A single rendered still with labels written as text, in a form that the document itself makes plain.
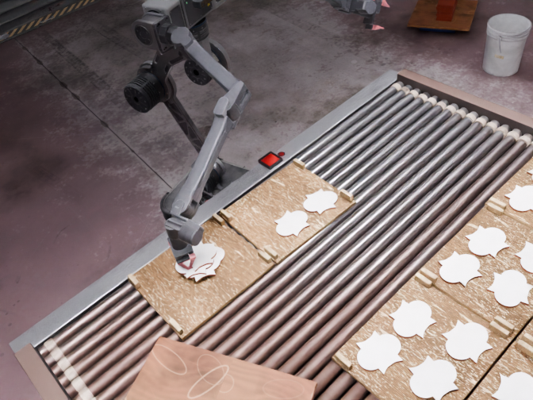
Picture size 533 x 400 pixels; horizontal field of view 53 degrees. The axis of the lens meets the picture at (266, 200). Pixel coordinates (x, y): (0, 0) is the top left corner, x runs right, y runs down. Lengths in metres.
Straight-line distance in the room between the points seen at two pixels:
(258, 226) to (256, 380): 0.67
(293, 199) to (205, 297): 0.53
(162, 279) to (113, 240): 1.57
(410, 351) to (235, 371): 0.53
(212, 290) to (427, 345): 0.72
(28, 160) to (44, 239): 0.91
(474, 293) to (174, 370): 0.96
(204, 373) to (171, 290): 0.42
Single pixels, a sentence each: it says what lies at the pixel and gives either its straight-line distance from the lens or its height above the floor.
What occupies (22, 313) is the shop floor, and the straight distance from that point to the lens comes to 3.42.
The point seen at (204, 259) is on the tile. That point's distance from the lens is 1.90.
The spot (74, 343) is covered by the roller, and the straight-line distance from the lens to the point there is 1.96.
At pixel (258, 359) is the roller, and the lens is 1.74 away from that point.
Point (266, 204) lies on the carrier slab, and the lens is 2.10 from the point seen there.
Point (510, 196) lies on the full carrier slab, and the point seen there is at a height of 0.95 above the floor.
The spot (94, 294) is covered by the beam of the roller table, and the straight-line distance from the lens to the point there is 2.05.
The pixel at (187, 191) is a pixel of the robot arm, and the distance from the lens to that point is 1.78.
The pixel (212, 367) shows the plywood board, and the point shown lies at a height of 1.04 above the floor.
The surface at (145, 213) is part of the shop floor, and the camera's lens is 3.59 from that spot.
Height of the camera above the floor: 2.43
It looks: 45 degrees down
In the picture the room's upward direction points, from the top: 11 degrees counter-clockwise
